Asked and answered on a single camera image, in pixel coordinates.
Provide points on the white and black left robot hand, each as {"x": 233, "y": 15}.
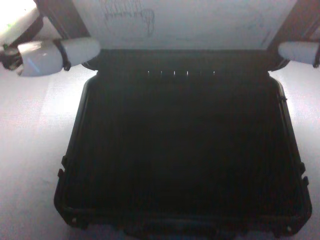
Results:
{"x": 40, "y": 60}

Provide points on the black hard plastic case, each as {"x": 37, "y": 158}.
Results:
{"x": 175, "y": 150}

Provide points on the white sheet with line drawing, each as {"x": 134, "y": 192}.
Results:
{"x": 200, "y": 25}

